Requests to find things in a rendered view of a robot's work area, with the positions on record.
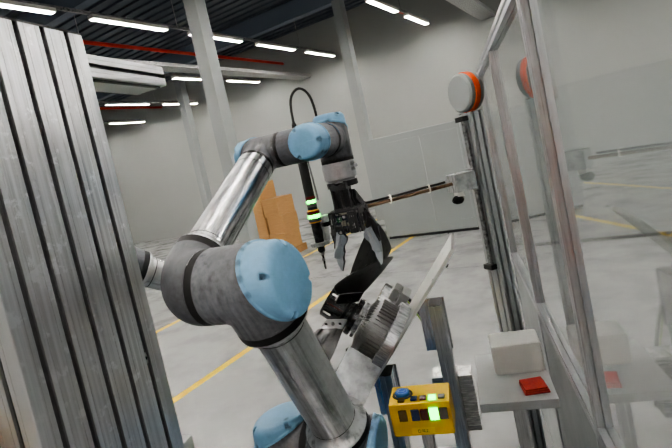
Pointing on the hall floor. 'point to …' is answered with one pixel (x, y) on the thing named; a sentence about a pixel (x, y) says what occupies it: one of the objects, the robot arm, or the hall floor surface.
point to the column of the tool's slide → (508, 315)
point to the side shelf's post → (522, 429)
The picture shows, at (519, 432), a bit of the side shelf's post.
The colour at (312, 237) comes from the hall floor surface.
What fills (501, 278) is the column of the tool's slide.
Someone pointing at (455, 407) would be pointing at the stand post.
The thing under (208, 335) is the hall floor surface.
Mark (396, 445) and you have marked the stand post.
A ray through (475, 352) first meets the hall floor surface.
